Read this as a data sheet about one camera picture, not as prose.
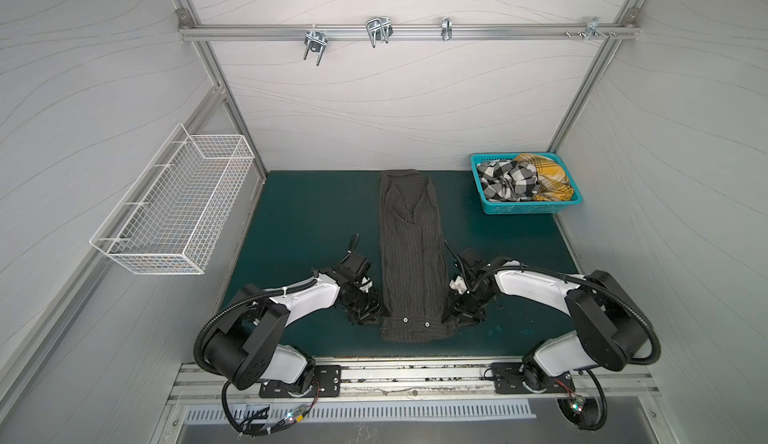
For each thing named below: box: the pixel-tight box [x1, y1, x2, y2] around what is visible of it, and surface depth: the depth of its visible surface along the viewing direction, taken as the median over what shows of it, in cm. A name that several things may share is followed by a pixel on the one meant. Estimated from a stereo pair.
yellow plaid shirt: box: [514, 154, 575, 201], surface depth 106 cm
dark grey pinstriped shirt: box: [379, 169, 457, 344], surface depth 95 cm
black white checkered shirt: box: [477, 158, 540, 202], surface depth 107 cm
